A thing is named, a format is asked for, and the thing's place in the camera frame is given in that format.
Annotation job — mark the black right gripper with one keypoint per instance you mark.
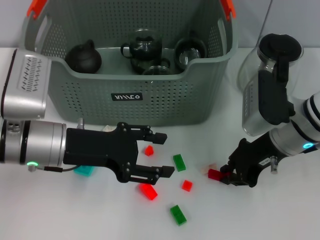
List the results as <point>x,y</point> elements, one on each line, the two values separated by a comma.
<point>252,157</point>

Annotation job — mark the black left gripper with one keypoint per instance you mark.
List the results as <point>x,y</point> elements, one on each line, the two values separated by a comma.
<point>100,147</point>

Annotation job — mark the dark red toy brick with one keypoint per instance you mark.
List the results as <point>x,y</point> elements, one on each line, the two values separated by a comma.
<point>215,174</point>

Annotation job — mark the grey perforated storage bin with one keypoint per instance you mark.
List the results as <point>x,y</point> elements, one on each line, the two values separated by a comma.
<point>175,100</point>

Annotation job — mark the small red cube brick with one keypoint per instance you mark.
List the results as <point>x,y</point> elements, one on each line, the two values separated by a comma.
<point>149,150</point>

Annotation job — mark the green toy brick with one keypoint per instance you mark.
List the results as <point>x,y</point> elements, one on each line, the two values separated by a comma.
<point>178,215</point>
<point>179,163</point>

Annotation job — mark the translucent white toy brick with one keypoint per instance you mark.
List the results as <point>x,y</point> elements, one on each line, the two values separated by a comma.
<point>207,168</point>

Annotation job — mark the small red square brick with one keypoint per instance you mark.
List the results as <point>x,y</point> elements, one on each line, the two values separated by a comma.
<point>187,185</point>

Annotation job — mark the bright red long brick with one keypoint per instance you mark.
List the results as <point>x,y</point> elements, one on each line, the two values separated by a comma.
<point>149,192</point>

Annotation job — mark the cyan flat toy brick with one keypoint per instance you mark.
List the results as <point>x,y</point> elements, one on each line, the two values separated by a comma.
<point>85,172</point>

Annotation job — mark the black clay teapot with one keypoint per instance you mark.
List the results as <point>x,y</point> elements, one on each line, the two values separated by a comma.
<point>83,60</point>

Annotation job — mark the glass teapot black lid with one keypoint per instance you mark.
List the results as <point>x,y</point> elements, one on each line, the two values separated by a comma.
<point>280,45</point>

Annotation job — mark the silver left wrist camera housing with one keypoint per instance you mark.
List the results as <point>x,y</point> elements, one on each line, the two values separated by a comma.
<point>25,82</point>

